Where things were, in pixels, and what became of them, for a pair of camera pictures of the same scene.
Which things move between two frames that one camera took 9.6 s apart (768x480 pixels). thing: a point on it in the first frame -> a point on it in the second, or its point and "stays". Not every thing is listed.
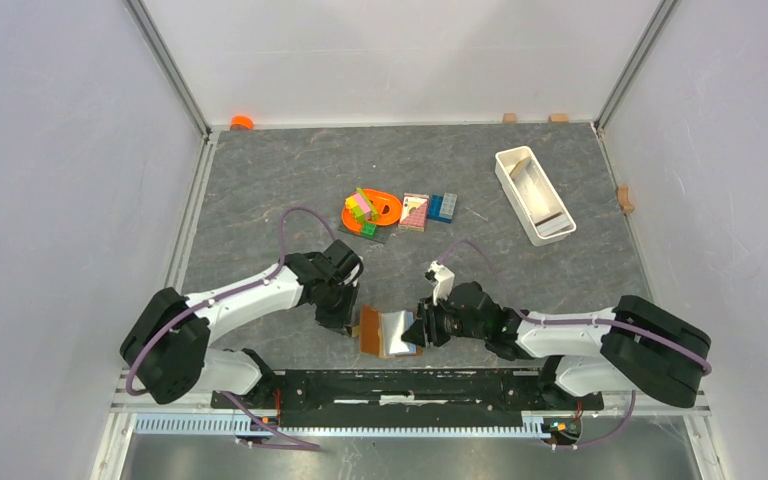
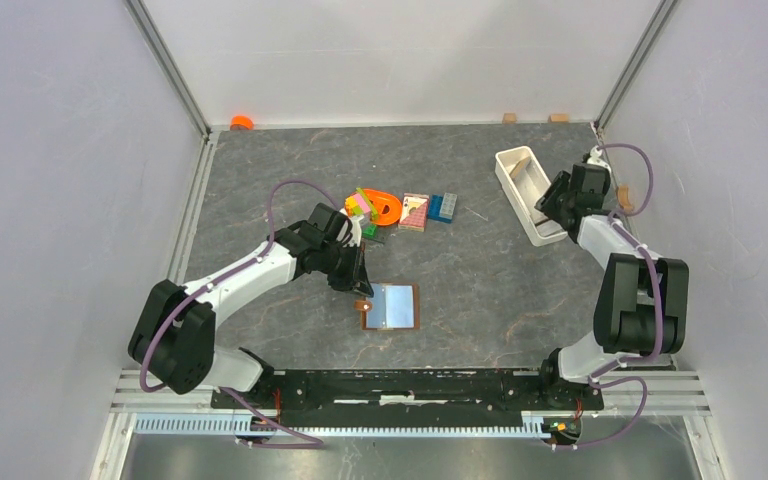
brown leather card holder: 381,333 -> 395,306
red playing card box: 414,212 stays
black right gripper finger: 415,333 -> 554,200
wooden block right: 558,119 stays
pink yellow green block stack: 361,206 stays
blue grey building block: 441,207 stays
